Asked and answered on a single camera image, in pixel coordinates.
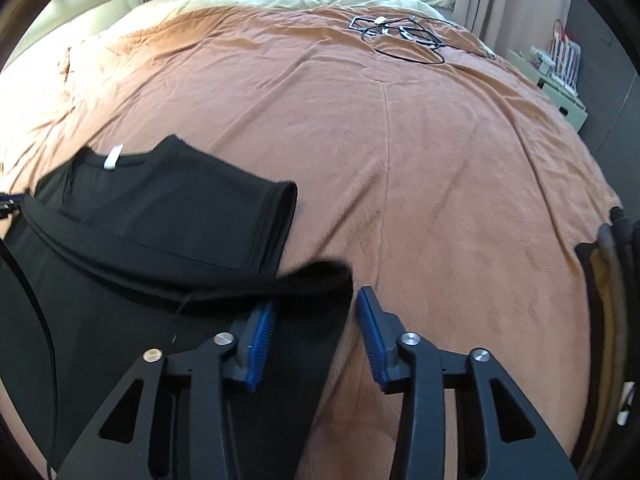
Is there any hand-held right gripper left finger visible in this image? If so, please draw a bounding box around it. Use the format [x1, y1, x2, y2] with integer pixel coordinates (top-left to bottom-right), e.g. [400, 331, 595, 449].
[57, 302, 281, 480]

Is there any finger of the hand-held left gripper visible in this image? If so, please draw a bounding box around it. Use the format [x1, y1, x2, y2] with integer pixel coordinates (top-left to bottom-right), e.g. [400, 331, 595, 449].
[0, 191, 26, 218]

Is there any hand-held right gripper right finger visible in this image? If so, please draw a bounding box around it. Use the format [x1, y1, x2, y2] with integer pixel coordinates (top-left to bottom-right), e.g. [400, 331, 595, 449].
[355, 286, 576, 480]

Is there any black garment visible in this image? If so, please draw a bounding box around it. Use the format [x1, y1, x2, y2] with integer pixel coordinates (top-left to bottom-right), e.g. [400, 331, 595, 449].
[0, 134, 356, 480]

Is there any orange blanket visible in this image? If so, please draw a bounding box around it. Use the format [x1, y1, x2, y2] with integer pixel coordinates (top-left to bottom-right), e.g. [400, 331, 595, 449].
[0, 2, 626, 480]

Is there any white nightstand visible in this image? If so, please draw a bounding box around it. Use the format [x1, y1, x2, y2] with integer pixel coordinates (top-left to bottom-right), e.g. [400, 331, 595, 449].
[505, 47, 588, 133]

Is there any white red rack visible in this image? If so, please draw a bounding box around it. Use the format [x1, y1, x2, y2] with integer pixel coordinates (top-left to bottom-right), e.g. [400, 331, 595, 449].
[547, 19, 583, 93]

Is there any thick black cable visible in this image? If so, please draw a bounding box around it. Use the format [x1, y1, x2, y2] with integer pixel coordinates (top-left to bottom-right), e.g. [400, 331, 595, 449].
[0, 237, 58, 480]

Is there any grey black cable bundle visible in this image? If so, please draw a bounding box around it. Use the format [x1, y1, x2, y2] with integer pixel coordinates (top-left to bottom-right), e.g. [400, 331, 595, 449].
[575, 205, 640, 426]

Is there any black cable tangle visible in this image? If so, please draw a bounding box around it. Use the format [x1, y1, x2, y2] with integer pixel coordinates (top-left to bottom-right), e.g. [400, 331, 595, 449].
[347, 14, 496, 66]

